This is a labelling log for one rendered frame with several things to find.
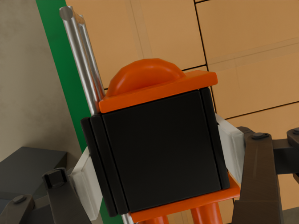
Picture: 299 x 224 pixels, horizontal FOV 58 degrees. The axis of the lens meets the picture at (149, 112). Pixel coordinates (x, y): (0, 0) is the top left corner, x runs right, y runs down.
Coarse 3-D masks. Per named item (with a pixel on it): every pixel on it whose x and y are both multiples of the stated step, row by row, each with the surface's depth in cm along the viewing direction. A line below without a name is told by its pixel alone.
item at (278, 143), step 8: (240, 128) 17; (248, 128) 17; (280, 144) 14; (288, 144) 13; (280, 152) 13; (288, 152) 13; (296, 152) 13; (280, 160) 13; (288, 160) 13; (296, 160) 13; (280, 168) 13; (288, 168) 13; (296, 168) 13
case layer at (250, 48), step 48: (96, 0) 85; (144, 0) 86; (192, 0) 86; (240, 0) 87; (288, 0) 87; (96, 48) 88; (144, 48) 88; (192, 48) 89; (240, 48) 89; (288, 48) 90; (240, 96) 92; (288, 96) 93; (288, 192) 100
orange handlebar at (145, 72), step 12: (144, 60) 18; (156, 60) 18; (120, 72) 18; (132, 72) 17; (144, 72) 17; (156, 72) 17; (168, 72) 17; (180, 72) 18; (120, 84) 17; (132, 84) 17; (144, 84) 18; (216, 204) 20; (192, 216) 20; (204, 216) 19; (216, 216) 20
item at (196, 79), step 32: (128, 96) 16; (160, 96) 16; (192, 96) 16; (128, 128) 16; (160, 128) 17; (192, 128) 17; (128, 160) 17; (160, 160) 17; (192, 160) 17; (224, 160) 17; (128, 192) 17; (160, 192) 17; (192, 192) 17; (224, 192) 18
